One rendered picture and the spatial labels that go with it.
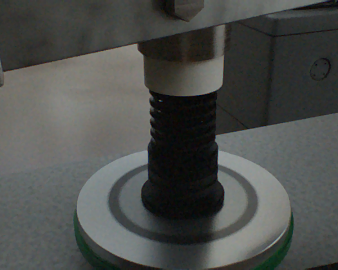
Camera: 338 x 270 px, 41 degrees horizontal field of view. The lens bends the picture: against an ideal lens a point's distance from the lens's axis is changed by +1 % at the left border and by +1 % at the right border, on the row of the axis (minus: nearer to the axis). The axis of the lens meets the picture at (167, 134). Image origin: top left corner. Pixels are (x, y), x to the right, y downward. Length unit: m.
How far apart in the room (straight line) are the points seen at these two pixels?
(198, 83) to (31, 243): 0.26
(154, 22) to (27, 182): 0.37
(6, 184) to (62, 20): 0.39
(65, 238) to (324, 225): 0.28
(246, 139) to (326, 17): 0.93
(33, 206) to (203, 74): 0.29
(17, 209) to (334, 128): 0.50
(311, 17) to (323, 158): 0.92
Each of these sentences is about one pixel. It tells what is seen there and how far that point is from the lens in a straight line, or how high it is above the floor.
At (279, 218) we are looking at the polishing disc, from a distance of 0.44.
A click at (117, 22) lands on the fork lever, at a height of 1.08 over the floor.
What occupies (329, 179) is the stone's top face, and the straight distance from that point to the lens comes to 0.62.
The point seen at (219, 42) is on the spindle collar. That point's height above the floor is 1.04.
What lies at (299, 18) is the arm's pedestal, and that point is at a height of 0.84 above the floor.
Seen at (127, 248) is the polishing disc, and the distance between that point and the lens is 0.40.
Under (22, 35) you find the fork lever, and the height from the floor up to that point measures 1.08.
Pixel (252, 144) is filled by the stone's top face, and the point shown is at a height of 0.82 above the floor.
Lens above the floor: 1.13
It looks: 26 degrees down
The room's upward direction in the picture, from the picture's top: 1 degrees counter-clockwise
